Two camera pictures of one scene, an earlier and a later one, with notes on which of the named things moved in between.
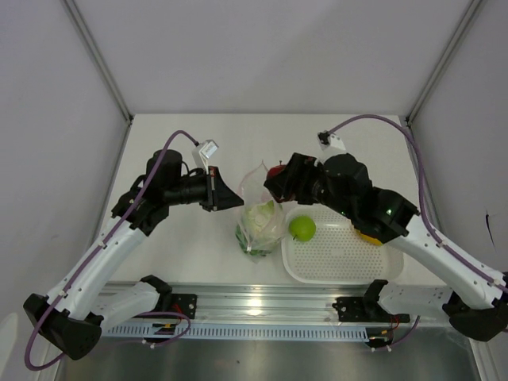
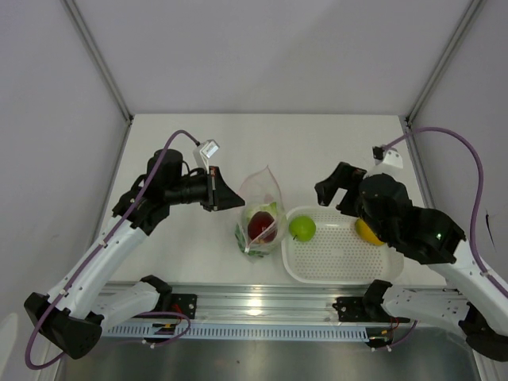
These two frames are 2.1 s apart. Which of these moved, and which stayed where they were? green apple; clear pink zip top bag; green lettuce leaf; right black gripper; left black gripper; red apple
Moved: right black gripper; red apple
Stayed: left black gripper; clear pink zip top bag; green apple; green lettuce leaf
